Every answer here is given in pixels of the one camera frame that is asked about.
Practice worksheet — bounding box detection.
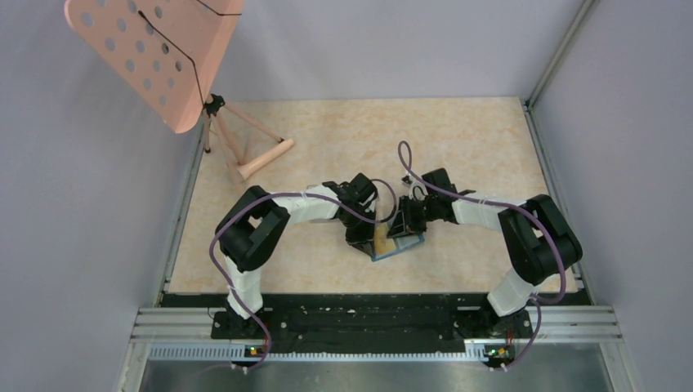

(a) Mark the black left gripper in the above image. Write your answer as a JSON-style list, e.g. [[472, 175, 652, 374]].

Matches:
[[339, 208, 376, 257]]

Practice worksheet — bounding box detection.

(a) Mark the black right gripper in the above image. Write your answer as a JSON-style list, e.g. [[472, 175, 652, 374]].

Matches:
[[387, 194, 439, 239]]

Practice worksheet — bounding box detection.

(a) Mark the blue leather card holder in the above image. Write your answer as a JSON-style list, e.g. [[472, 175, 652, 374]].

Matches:
[[371, 236, 425, 262]]

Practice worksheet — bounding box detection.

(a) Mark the gold card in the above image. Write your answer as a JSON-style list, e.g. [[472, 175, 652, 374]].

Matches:
[[373, 223, 396, 259]]

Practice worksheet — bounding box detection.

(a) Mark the clear plastic card box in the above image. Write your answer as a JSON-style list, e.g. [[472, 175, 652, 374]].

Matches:
[[306, 179, 398, 228]]

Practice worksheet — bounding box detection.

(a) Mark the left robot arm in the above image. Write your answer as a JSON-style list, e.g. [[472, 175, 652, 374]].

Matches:
[[211, 173, 378, 338]]

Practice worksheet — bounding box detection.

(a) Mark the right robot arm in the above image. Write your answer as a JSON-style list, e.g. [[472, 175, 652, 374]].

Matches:
[[387, 168, 583, 336]]

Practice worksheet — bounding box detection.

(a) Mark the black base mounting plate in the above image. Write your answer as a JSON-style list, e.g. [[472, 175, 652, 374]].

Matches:
[[211, 293, 533, 354]]

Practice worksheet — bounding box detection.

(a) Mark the pink perforated music stand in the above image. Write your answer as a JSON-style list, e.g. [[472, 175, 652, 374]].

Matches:
[[64, 0, 294, 181]]

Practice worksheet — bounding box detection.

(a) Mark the aluminium rail frame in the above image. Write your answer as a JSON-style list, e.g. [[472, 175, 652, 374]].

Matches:
[[131, 305, 622, 363]]

